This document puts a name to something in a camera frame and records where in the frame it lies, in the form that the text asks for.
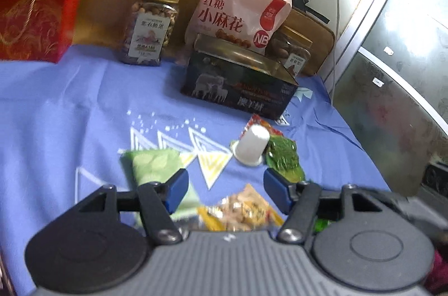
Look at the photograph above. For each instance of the white plastic cup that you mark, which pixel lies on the white plastic cup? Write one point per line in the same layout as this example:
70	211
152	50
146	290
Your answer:
252	145

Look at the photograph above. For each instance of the red snack packet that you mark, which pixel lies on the red snack packet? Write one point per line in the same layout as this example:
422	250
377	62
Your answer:
253	120

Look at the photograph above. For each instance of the dark tin box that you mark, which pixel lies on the dark tin box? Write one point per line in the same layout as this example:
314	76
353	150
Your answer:
238	89

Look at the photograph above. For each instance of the patterned metal cabinet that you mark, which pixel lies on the patterned metal cabinet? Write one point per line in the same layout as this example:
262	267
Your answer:
402	71

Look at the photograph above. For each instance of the brown wooden board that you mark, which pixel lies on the brown wooden board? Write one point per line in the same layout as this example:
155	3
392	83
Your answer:
320	36

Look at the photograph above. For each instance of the light green snack packet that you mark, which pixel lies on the light green snack packet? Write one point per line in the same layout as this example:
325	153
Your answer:
150	164

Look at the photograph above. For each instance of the pink snack bag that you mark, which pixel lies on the pink snack bag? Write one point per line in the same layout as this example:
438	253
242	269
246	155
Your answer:
227	8

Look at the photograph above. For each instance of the red gift box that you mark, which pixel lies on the red gift box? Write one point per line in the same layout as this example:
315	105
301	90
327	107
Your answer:
35	8

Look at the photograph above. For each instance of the blue printed blanket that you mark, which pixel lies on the blue printed blanket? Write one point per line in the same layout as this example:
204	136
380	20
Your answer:
70	106

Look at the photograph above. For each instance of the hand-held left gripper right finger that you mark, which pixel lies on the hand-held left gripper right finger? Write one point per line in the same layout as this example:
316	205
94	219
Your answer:
276	187

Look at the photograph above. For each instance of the magenta cloth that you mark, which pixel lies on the magenta cloth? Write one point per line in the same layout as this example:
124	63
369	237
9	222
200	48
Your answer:
439	271

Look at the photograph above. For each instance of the black object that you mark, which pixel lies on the black object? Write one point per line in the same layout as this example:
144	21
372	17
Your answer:
435	178

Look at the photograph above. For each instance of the small gold lid nut jar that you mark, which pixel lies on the small gold lid nut jar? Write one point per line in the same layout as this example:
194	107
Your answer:
297	50

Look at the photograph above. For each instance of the shiny dark green packet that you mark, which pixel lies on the shiny dark green packet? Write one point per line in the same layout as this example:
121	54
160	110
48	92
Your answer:
283	157

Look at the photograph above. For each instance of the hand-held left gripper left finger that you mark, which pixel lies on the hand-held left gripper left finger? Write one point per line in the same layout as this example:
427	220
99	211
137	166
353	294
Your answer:
176	191

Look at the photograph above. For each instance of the large gold lid nut jar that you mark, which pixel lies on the large gold lid nut jar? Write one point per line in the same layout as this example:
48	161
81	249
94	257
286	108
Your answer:
150	26

